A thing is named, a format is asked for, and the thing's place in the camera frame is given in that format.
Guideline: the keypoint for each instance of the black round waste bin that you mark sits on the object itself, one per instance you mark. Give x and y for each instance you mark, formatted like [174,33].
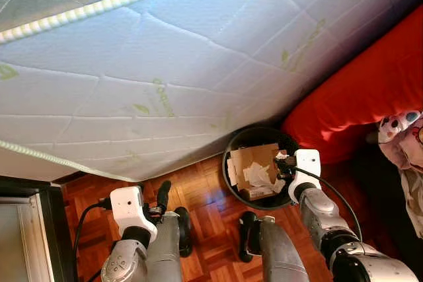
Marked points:
[264,135]

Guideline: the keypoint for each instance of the pink cartoon print blanket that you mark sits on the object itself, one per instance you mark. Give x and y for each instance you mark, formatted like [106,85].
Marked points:
[403,140]

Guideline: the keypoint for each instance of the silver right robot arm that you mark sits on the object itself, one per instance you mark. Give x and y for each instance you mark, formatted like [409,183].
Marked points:
[317,212]

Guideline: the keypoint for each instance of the white quilted mattress green print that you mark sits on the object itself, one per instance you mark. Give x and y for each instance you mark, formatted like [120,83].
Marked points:
[165,64]

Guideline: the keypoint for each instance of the black right robot foot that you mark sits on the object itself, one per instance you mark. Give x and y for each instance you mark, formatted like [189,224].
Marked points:
[248,232]

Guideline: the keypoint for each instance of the black robot foot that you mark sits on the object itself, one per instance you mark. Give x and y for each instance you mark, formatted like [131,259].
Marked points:
[248,232]
[184,229]

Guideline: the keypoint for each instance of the crumpled white paper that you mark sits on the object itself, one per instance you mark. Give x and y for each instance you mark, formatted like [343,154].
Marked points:
[258,176]

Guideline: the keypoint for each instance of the black door frame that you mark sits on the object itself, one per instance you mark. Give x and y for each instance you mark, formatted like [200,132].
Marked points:
[63,229]

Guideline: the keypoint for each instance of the black left robot foot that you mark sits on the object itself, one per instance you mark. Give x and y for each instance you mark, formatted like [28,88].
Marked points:
[184,229]

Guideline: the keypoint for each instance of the large red upholstered cushion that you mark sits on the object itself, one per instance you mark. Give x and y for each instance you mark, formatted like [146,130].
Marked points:
[363,90]

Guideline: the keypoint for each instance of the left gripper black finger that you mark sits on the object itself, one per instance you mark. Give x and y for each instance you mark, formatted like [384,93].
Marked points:
[163,196]

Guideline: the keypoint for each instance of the silver right robot leg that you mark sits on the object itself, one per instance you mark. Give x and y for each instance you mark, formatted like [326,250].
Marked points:
[281,255]

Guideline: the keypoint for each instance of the brown cardboard box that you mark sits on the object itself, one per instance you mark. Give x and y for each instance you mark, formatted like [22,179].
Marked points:
[254,156]

